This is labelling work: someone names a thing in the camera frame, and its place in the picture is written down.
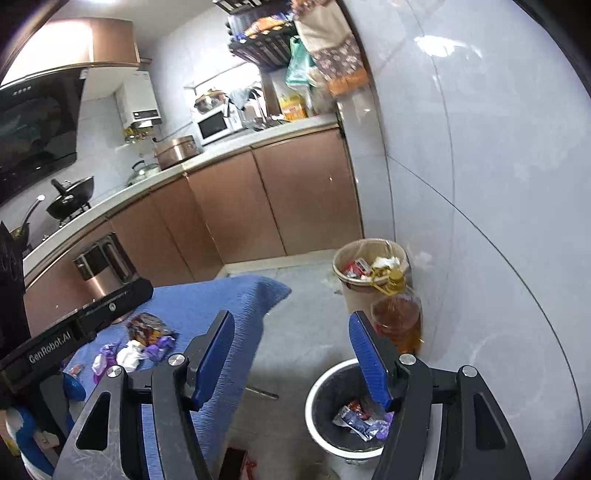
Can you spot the colourful snack wrapper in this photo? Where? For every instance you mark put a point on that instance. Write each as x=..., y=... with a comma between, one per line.
x=145, y=327

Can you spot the brown kitchen cabinet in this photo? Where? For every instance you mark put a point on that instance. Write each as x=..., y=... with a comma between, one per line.
x=300, y=194

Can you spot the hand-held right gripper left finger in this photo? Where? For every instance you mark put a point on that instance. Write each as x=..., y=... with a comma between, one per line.
x=214, y=360

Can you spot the blue fuzzy cloth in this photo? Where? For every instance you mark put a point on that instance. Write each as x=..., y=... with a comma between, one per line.
x=231, y=300

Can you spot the floral fabric bag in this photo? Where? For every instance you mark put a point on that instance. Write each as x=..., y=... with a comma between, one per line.
x=334, y=55

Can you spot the steel stovetop kettle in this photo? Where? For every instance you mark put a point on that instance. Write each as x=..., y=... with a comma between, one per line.
x=144, y=171

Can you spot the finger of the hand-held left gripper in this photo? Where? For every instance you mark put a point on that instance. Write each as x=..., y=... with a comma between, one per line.
x=120, y=302

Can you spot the beige waste bin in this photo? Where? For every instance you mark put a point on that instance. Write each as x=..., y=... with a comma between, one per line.
x=351, y=295

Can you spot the white tissue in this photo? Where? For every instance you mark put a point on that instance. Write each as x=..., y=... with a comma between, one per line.
x=129, y=355

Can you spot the crumpled white paper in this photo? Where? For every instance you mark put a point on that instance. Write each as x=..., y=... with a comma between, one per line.
x=385, y=263

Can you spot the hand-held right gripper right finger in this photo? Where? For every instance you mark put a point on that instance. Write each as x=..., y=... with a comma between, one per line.
x=369, y=364

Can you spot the person's left hand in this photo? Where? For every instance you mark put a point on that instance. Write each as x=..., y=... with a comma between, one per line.
x=27, y=429

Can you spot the white microwave oven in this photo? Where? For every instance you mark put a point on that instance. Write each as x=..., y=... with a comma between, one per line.
x=212, y=125

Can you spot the blue white wrapper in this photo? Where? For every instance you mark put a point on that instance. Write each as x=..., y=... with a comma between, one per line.
x=355, y=420

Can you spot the black wok with lid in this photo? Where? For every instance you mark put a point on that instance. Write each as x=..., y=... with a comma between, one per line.
x=69, y=198

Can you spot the small red wrapper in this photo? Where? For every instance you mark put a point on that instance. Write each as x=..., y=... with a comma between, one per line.
x=76, y=369

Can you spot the teal hanging basket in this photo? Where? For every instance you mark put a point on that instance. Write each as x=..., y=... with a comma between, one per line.
x=298, y=62

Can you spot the black wall rack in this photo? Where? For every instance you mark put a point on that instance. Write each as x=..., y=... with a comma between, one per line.
x=263, y=44

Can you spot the white rimmed trash bin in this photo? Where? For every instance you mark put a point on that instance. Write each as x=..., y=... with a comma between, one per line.
x=323, y=406

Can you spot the black range hood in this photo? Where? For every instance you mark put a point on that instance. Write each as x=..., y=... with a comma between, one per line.
x=37, y=134

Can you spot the copper rice cooker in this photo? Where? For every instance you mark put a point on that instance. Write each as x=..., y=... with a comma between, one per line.
x=175, y=152

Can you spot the dark red box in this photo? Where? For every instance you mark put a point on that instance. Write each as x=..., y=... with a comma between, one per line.
x=238, y=464

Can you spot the yellow box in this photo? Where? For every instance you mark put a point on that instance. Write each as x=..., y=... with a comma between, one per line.
x=293, y=110

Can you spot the white water heater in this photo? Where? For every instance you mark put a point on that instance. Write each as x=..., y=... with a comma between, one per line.
x=138, y=97

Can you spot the steel faucet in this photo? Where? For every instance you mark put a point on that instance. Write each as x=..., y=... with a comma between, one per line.
x=261, y=108

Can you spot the red snack packet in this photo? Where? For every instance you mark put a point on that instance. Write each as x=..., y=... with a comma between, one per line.
x=356, y=267

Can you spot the purple candy wrapper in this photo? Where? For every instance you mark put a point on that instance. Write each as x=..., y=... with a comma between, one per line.
x=159, y=348
x=104, y=360

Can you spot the metal rod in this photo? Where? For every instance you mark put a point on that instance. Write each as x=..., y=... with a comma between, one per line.
x=261, y=393

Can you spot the cooking oil bottle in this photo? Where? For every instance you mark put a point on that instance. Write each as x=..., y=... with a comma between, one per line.
x=397, y=323

